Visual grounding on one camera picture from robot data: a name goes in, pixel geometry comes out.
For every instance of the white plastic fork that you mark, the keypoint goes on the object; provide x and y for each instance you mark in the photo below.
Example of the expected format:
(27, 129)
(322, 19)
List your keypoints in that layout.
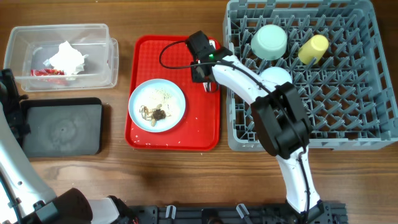
(211, 87)

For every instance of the light blue bowl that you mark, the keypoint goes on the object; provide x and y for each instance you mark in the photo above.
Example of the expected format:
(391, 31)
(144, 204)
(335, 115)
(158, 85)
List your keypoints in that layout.
(276, 76)

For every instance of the green bowl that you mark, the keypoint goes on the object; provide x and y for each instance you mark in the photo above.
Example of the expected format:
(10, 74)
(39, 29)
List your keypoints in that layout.
(269, 42)

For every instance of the yellow plastic cup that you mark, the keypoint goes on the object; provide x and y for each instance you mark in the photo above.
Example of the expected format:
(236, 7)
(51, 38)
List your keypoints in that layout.
(314, 48)

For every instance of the white napkin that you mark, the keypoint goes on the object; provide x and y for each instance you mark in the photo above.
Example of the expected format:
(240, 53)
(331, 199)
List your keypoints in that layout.
(68, 60)

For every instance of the red snack wrapper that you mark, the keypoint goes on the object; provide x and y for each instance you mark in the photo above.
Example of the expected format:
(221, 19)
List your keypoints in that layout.
(49, 73)

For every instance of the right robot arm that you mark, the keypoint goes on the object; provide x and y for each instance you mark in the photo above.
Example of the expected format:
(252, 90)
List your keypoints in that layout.
(279, 117)

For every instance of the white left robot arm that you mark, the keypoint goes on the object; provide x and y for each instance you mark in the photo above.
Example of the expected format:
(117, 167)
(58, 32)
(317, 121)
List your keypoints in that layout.
(25, 194)

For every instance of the grey dishwasher rack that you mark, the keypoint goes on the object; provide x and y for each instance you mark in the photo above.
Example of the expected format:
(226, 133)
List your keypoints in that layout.
(348, 94)

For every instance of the light blue plate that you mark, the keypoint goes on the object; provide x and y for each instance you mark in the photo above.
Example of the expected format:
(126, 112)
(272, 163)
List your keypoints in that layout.
(152, 93)

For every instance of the black tray bin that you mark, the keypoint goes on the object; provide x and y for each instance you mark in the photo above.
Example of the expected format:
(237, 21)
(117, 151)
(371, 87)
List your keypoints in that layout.
(63, 127)

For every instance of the clear plastic bin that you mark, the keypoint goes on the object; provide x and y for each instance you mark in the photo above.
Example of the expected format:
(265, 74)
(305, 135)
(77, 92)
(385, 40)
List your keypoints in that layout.
(29, 46)

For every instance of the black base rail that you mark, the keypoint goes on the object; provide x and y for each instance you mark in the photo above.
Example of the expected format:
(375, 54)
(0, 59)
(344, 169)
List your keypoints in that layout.
(323, 213)

